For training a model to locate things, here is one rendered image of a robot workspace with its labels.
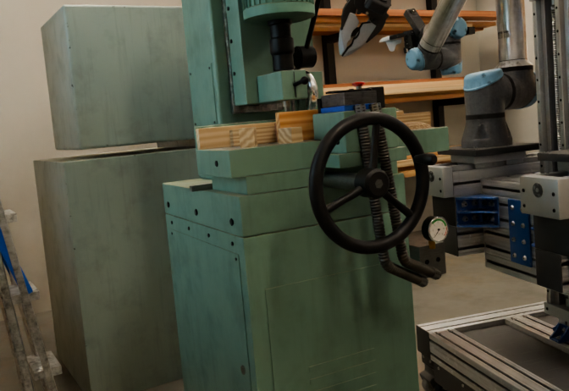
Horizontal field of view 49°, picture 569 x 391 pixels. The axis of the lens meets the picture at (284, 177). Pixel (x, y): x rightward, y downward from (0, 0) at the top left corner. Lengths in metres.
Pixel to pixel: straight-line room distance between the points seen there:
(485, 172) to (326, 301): 0.73
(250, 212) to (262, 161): 0.11
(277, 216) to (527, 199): 0.59
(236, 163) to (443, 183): 0.77
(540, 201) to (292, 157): 0.57
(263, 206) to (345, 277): 0.27
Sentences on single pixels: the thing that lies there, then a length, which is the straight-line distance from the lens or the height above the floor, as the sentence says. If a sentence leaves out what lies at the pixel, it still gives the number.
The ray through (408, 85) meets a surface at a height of 1.11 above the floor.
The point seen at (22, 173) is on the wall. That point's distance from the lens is 3.74.
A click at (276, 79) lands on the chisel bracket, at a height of 1.05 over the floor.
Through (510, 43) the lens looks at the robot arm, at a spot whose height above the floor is 1.13.
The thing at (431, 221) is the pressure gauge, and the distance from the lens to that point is 1.54.
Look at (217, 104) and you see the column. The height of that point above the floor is 1.01.
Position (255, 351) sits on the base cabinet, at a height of 0.46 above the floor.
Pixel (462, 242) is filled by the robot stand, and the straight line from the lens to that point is 1.96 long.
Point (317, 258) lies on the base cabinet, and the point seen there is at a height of 0.63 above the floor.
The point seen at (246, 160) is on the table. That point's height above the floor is 0.87.
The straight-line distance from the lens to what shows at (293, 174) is 1.39.
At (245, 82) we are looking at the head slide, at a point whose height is 1.06.
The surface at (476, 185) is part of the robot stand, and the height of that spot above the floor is 0.71.
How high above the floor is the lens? 0.95
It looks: 5 degrees down
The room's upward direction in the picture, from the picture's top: 5 degrees counter-clockwise
